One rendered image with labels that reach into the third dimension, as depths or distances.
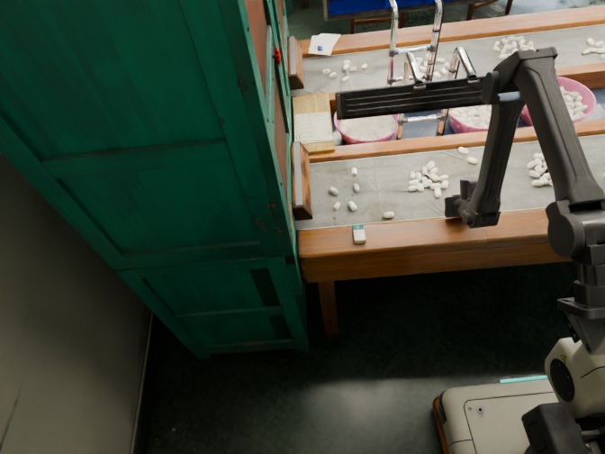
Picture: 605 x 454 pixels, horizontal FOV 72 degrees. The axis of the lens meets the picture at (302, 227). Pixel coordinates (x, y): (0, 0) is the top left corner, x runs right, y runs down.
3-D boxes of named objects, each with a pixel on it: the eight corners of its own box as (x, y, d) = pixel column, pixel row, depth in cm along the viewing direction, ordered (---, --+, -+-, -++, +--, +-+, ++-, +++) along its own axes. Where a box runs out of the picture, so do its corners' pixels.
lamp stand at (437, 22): (429, 111, 176) (448, 4, 140) (382, 116, 177) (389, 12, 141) (419, 84, 187) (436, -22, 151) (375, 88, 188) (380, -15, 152)
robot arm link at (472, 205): (495, 77, 88) (546, 70, 88) (484, 68, 92) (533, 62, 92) (465, 233, 115) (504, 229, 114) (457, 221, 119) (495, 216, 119)
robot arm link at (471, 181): (467, 226, 114) (499, 222, 114) (466, 185, 111) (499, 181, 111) (451, 217, 125) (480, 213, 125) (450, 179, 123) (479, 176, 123)
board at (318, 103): (335, 151, 155) (335, 149, 154) (294, 155, 156) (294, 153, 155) (328, 95, 175) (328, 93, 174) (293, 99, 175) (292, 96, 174)
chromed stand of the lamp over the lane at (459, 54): (453, 183, 153) (483, 77, 116) (398, 187, 154) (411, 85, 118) (440, 146, 164) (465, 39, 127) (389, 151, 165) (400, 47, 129)
